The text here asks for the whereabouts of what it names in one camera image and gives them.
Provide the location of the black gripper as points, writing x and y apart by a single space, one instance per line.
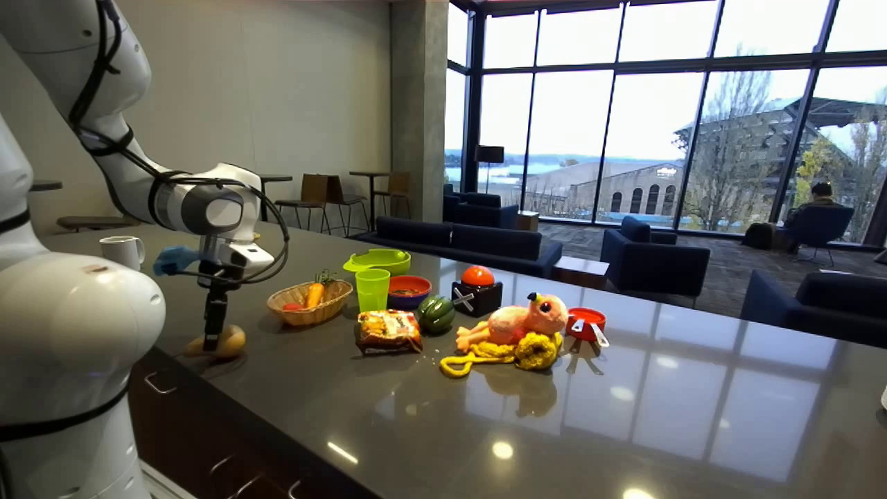
222 274

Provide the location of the yellow-brown toy pear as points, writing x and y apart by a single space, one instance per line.
230 345

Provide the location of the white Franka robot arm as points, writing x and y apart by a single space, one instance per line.
65 334

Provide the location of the oval wicker basket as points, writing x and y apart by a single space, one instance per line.
305 312

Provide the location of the orange toy carrot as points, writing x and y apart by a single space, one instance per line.
317 292

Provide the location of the dark wood drawer cabinet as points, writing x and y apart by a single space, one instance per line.
212 424

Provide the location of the white mug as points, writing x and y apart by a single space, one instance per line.
121 249

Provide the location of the round cafe table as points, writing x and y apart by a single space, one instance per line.
276 179
371 174

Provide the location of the green plastic cup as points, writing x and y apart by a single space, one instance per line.
371 289

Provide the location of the green plastic bowl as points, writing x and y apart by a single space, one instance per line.
376 259

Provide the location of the toy sandwich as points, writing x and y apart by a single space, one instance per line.
388 331

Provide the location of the red plastic bowl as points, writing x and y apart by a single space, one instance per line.
407 292

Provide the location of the green toy watermelon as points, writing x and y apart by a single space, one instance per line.
435 313

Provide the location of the black box with white marks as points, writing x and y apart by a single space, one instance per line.
474 300

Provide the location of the orange toy fruit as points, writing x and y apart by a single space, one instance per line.
478 274

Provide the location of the long dark blue sofa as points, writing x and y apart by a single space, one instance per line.
473 244

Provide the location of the yellow toy banana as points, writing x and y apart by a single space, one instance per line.
489 350

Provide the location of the dark blue sofa by window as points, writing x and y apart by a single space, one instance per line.
474 210

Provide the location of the toy peach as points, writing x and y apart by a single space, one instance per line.
507 321

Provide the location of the black monitor on stand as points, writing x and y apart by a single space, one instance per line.
491 154

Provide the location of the low dark coffee table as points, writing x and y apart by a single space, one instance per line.
583 267

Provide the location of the red cup with white tag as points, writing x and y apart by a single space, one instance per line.
586 321

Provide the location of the dark blue armchair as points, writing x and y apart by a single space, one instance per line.
653 263

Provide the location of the dark armchair by window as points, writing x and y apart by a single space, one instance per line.
818 226

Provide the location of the dark blue lounge sofa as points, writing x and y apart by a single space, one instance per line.
833 305

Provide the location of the distant seated person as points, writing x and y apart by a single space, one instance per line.
822 195

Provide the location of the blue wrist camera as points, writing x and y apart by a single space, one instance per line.
176 262

